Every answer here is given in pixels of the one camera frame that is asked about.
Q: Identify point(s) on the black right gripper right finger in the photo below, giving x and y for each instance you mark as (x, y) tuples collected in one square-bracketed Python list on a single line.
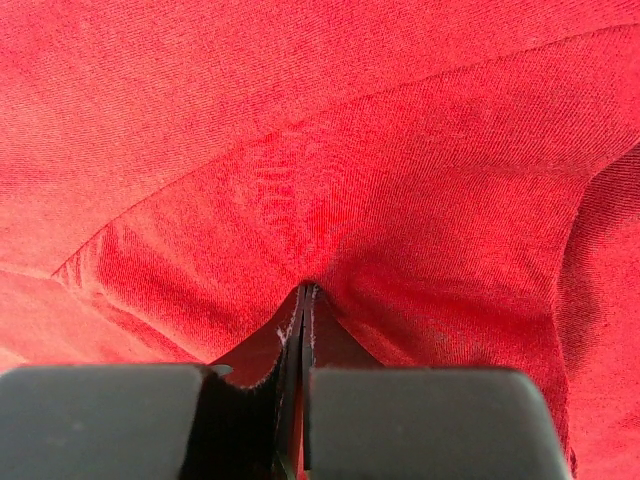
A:
[(363, 420)]

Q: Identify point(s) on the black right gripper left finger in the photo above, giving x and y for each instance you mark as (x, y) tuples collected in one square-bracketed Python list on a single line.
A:
[(234, 418)]

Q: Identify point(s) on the red t shirt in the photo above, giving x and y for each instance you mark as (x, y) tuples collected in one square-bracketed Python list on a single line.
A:
[(461, 177)]

